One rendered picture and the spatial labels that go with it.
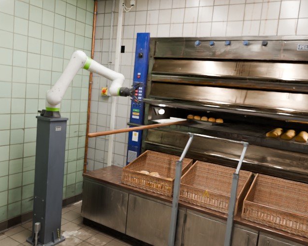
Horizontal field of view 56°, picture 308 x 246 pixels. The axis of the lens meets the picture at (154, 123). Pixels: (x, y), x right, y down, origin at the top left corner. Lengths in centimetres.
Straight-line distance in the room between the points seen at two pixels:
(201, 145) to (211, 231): 88
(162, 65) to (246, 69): 91
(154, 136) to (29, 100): 137
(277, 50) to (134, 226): 210
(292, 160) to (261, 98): 60
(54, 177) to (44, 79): 108
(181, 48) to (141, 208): 167
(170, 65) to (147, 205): 146
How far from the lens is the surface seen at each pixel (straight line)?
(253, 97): 283
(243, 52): 290
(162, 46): 324
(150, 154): 322
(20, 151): 324
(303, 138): 295
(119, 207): 298
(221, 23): 301
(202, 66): 300
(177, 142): 309
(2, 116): 307
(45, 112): 278
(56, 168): 282
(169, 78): 314
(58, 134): 275
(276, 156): 284
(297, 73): 279
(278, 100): 279
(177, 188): 251
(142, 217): 285
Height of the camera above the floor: 153
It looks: 7 degrees down
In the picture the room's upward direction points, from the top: 5 degrees clockwise
